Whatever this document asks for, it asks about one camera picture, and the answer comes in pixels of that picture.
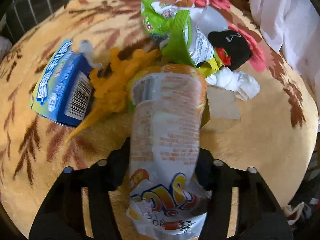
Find blue cardboard box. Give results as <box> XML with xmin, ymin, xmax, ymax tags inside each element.
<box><xmin>30</xmin><ymin>40</ymin><xmax>93</xmax><ymax>127</ymax></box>

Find red toy car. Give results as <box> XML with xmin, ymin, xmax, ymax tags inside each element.
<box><xmin>197</xmin><ymin>47</ymin><xmax>231</xmax><ymax>77</ymax></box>

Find white curtain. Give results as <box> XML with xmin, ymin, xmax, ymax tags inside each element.
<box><xmin>248</xmin><ymin>0</ymin><xmax>320</xmax><ymax>98</ymax></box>

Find black rolled sock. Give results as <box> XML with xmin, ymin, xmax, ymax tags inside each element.
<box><xmin>208</xmin><ymin>30</ymin><xmax>253</xmax><ymax>71</ymax></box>

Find floral beige fleece blanket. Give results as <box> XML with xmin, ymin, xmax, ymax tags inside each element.
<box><xmin>1</xmin><ymin>0</ymin><xmax>318</xmax><ymax>236</ymax></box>

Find small cardboard box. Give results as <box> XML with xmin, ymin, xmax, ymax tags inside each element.
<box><xmin>201</xmin><ymin>86</ymin><xmax>241</xmax><ymax>133</ymax></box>

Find green snack wrapper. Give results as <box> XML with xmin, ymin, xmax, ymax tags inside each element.
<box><xmin>141</xmin><ymin>0</ymin><xmax>216</xmax><ymax>67</ymax></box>

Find orange plush dinosaur toy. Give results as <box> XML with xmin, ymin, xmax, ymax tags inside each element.
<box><xmin>66</xmin><ymin>47</ymin><xmax>161</xmax><ymax>141</ymax></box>

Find crumpled white tissue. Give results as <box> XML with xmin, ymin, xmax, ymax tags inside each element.
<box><xmin>206</xmin><ymin>67</ymin><xmax>260</xmax><ymax>101</ymax></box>

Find white paper piece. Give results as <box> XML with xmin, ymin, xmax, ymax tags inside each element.
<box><xmin>175</xmin><ymin>0</ymin><xmax>228</xmax><ymax>37</ymax></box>

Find orange white snack wrapper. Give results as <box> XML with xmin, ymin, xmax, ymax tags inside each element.
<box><xmin>127</xmin><ymin>64</ymin><xmax>208</xmax><ymax>239</ymax></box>

